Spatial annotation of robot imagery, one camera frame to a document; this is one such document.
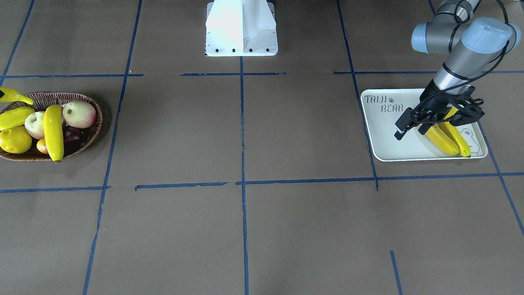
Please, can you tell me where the yellow lemon fruit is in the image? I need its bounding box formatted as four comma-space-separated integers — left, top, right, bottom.
0, 126, 32, 154

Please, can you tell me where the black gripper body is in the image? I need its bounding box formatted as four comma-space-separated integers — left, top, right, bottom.
414, 79, 463, 123

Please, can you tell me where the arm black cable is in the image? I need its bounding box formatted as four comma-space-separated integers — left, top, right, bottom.
409, 0, 512, 123

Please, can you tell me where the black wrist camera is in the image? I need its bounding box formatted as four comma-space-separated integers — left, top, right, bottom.
445, 86, 485, 127

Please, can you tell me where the yellow star fruit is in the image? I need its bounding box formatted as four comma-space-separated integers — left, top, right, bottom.
0, 107, 35, 131

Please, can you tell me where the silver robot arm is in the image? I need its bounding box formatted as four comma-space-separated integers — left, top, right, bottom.
395, 0, 523, 140

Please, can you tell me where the dark purple fruit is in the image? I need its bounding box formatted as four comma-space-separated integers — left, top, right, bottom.
63, 126, 89, 156

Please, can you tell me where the red yellow mango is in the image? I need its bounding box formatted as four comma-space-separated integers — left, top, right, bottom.
36, 138, 49, 155

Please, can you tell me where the white bear tray plate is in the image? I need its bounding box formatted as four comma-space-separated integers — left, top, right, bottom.
361, 89, 463, 162

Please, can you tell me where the yellow banana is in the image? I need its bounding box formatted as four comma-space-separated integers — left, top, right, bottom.
43, 104, 64, 163
425, 125, 458, 156
0, 86, 34, 106
438, 121, 472, 158

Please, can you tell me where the white pole with base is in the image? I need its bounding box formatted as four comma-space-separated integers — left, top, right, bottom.
205, 0, 279, 57

